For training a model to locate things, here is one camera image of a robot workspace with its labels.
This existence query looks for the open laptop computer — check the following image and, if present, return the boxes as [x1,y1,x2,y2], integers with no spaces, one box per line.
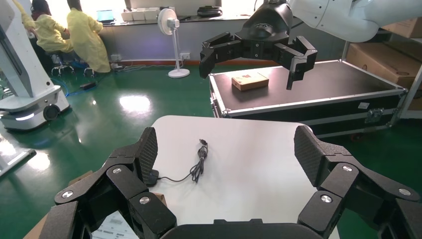
[96,9,115,24]

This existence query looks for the black aluminium-edged flight case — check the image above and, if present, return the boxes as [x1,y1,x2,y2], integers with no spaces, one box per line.
[209,59,408,139]

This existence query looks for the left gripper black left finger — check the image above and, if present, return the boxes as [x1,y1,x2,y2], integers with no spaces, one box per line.
[39,126,177,239]

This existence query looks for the small closed cardboard box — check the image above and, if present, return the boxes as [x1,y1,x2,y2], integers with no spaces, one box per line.
[231,72,270,92]

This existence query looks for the black bag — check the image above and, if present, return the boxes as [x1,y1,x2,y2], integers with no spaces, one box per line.
[197,5,223,18]

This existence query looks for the seated person in yellow coat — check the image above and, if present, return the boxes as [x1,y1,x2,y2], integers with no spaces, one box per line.
[31,0,75,55]

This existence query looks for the white wheeled mobile robot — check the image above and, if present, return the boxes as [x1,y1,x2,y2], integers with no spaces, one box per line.
[0,0,71,131]

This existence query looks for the printed white paper sheet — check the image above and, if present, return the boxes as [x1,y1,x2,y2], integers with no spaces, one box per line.
[92,211,139,239]

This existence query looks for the large brown cardboard carton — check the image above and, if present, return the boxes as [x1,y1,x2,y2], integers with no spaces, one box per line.
[346,43,422,90]

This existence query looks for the white pedestal fan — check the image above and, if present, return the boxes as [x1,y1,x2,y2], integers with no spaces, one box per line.
[157,8,191,79]

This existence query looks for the blue floor cable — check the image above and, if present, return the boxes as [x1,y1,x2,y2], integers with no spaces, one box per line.
[49,77,98,97]

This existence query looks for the grey window counter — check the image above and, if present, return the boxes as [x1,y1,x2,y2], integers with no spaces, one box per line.
[99,14,347,65]

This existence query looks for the stacked cardboard boxes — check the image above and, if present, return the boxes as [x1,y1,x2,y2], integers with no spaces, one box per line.
[341,29,422,120]

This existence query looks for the standing person in yellow coat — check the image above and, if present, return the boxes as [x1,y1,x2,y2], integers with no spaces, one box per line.
[67,0,111,74]

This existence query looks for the small brown cardboard carton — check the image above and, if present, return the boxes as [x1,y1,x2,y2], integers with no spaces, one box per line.
[382,18,422,38]

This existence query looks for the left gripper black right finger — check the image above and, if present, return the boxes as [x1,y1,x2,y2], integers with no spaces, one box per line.
[293,124,422,239]

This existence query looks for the black wired computer mouse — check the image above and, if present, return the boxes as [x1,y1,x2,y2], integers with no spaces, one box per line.
[145,138,209,187]

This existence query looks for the white boxes row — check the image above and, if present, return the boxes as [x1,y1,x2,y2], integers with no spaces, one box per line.
[121,7,159,21]

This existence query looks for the chrome swivel stool base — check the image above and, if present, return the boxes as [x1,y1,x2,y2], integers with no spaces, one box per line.
[51,52,76,77]

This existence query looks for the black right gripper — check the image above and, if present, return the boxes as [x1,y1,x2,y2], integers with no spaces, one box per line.
[199,1,319,91]

